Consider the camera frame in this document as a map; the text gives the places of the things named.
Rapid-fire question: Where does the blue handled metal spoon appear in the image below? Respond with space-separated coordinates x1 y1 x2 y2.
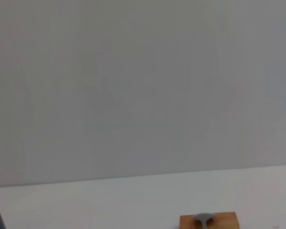
193 213 216 229

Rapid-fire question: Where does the stained wooden block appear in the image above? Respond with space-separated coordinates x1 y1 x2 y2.
179 211 242 229

